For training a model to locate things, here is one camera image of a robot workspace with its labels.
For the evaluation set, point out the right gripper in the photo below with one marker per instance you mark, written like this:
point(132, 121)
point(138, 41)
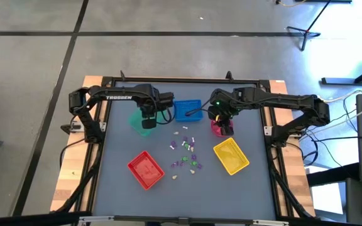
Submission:
point(227, 119)

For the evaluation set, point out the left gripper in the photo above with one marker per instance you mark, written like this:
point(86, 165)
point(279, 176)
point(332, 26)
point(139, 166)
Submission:
point(149, 114)

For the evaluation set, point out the purple plastic spider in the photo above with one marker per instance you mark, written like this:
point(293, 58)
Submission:
point(194, 156)
point(185, 138)
point(192, 144)
point(199, 166)
point(173, 144)

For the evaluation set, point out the blue plastic basket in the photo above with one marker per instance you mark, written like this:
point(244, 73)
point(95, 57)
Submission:
point(188, 110)

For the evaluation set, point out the green plastic skeleton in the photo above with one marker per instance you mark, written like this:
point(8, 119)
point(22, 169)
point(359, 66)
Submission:
point(194, 163)
point(186, 146)

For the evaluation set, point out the red plastic basket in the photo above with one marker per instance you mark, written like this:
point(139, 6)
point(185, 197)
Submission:
point(144, 171)

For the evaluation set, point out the green toy block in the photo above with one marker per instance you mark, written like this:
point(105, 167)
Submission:
point(184, 159)

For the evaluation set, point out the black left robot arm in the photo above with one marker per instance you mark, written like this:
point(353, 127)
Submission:
point(118, 95)

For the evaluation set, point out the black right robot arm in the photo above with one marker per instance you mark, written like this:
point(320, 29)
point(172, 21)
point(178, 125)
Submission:
point(288, 100)

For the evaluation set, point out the pink plastic bowl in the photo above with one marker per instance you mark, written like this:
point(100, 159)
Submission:
point(215, 130)

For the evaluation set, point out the teal translucent plastic bin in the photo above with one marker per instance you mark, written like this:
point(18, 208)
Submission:
point(135, 124)

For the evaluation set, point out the yellow label tag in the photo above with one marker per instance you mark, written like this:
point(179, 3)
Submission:
point(217, 118)

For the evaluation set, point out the yellow plastic basket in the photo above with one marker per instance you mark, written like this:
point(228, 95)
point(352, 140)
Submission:
point(231, 157)

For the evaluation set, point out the wooden table board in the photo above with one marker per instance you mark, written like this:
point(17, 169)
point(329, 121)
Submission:
point(71, 175)

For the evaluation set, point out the black floor stand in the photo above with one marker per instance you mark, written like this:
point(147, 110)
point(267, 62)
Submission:
point(341, 81)

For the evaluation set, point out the black tripod stand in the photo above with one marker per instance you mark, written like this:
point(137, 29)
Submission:
point(306, 31)

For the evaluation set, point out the silver frame bracket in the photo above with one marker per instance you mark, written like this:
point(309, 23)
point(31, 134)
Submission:
point(268, 131)
point(102, 127)

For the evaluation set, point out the silver beam bracket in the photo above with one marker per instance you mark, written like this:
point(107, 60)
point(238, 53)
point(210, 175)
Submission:
point(96, 218)
point(270, 223)

